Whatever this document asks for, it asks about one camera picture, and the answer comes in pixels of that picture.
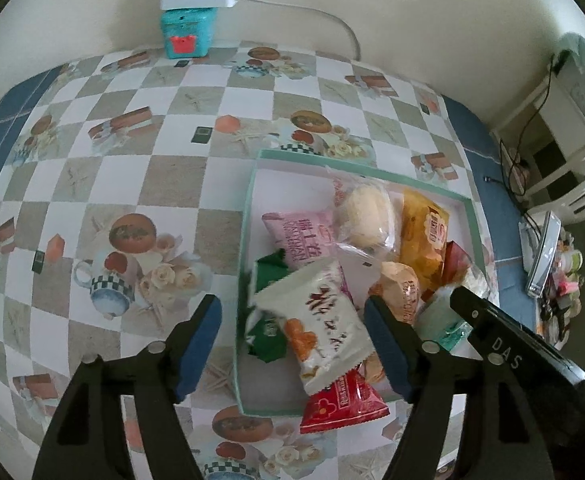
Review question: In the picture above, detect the white wooden chair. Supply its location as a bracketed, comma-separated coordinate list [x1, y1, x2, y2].
[492, 72, 585, 206]

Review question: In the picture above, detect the smartphone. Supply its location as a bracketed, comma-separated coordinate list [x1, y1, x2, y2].
[526, 210, 563, 297]

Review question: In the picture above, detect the white phone stand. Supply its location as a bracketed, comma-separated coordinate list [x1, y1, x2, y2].
[518, 220, 536, 271]

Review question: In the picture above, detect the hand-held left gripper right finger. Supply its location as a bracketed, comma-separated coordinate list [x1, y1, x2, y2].
[363, 296, 555, 480]

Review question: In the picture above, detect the shallow teal cardboard tray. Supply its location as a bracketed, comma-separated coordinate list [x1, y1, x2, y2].
[235, 149, 488, 417]

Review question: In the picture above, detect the yellow cake packet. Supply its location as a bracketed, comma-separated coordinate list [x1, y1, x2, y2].
[399, 190, 450, 293]

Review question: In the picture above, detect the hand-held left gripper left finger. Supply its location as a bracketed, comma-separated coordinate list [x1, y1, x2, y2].
[32, 294, 223, 480]

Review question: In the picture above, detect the grey power cable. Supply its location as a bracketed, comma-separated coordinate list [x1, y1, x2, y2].
[237, 0, 363, 61]

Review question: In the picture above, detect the bright red snack packet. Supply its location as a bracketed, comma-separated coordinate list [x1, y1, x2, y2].
[299, 367, 390, 435]

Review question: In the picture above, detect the white shelf with cutouts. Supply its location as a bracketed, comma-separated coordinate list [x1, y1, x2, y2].
[522, 160, 585, 221]

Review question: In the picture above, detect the clear packet with round bun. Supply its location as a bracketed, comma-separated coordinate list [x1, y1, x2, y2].
[329, 172, 403, 261]

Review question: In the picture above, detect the checked printed tablecloth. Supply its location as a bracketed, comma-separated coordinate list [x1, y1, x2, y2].
[0, 40, 538, 480]

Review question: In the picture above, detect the white packet with red print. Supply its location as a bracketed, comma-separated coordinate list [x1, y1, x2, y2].
[252, 257, 373, 396]

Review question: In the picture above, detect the clear packet with pale cracker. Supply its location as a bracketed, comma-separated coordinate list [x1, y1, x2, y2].
[415, 265, 490, 353]

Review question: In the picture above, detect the dark red snack packet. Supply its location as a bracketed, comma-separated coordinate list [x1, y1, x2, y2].
[442, 240, 473, 291]

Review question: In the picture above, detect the orange pink snack packet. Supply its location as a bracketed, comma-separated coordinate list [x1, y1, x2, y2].
[369, 260, 420, 326]

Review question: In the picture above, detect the pile of small desk clutter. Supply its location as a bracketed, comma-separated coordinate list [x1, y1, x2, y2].
[539, 232, 585, 346]

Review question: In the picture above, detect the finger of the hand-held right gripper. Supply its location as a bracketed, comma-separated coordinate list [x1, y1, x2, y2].
[449, 286, 585, 391]

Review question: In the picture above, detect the teal tin box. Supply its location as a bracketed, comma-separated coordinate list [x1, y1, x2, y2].
[160, 7, 218, 59]

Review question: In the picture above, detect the long black cable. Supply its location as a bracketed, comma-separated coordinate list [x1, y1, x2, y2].
[502, 55, 559, 201]

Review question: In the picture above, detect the green white snack packet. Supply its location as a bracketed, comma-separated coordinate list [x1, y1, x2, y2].
[244, 309, 289, 362]

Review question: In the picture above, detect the pale teal printed cloth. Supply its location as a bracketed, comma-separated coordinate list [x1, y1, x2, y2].
[555, 32, 585, 126]

